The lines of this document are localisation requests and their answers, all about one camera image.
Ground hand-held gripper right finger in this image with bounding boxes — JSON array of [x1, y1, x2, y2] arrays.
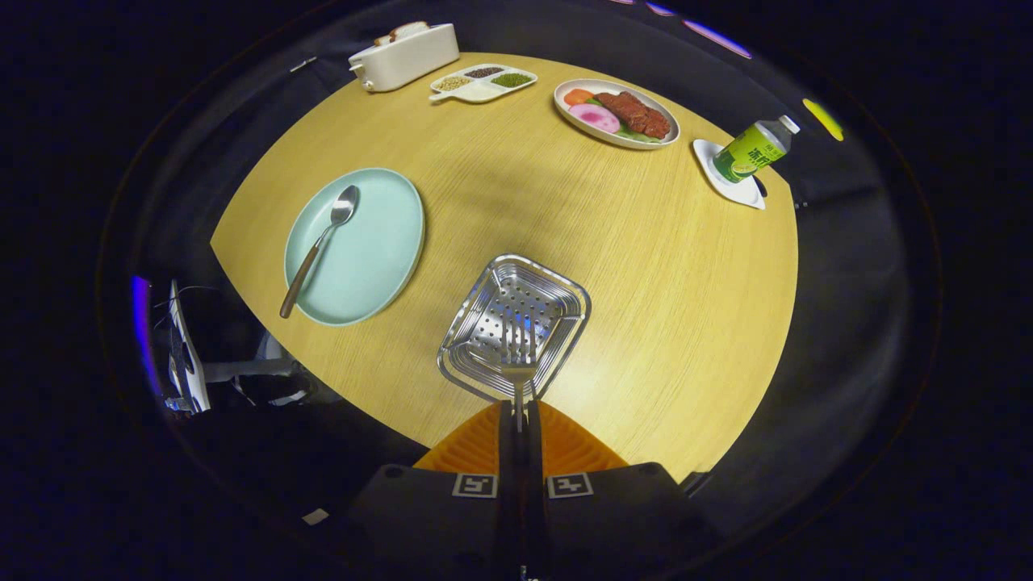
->
[[525, 401, 723, 581]]

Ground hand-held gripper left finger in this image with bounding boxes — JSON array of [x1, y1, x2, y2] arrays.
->
[[347, 401, 519, 581]]

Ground perforated metal tray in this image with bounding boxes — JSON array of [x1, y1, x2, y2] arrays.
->
[[437, 253, 592, 403]]

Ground teal round plate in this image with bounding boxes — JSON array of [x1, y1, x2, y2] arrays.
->
[[283, 168, 426, 327]]

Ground white square coaster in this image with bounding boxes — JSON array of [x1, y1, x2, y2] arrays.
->
[[692, 139, 767, 211]]

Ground white oval food plate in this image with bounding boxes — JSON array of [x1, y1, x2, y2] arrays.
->
[[554, 78, 681, 151]]

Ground green drink bottle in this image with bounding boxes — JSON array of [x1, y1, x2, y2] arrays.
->
[[712, 115, 801, 184]]

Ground pink radish slice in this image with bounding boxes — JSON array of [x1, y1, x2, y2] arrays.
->
[[569, 103, 621, 135]]

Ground brown steak pieces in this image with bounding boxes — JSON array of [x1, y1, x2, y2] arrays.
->
[[596, 91, 672, 140]]

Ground white divided condiment dish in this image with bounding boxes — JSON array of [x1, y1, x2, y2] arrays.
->
[[429, 64, 538, 104]]

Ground white toaster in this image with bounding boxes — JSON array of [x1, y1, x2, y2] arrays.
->
[[348, 23, 461, 93]]

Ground wooden handled metal spoon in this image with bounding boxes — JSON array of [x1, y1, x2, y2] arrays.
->
[[279, 185, 361, 320]]

